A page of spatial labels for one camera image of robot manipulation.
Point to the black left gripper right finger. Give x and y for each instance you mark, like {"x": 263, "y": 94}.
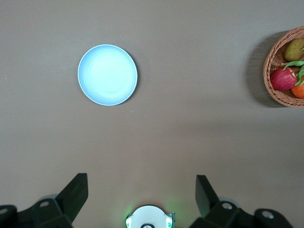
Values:
{"x": 205, "y": 197}

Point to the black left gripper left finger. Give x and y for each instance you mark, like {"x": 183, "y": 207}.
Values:
{"x": 73, "y": 197}

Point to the red apple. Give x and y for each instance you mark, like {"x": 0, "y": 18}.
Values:
{"x": 282, "y": 79}

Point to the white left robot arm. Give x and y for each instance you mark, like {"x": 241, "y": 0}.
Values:
{"x": 147, "y": 216}

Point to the brown table cover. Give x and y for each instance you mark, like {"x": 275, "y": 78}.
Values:
{"x": 166, "y": 130}

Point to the light blue plate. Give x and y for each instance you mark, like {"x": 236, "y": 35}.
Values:
{"x": 107, "y": 74}

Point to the brown wicker basket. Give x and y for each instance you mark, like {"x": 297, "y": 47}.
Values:
{"x": 268, "y": 78}

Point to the orange fruit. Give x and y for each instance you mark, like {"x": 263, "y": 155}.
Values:
{"x": 299, "y": 91}

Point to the pink dragon fruit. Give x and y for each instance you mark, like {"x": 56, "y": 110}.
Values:
{"x": 295, "y": 63}

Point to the brown kiwi fruit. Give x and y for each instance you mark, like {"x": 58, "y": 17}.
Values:
{"x": 294, "y": 50}

